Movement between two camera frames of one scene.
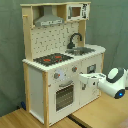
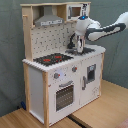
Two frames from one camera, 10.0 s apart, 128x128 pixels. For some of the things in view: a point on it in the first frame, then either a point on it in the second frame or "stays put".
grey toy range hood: x=48 y=18 stays put
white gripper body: x=92 y=79 → x=80 y=44
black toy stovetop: x=53 y=59 stays put
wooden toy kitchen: x=55 y=55 stays put
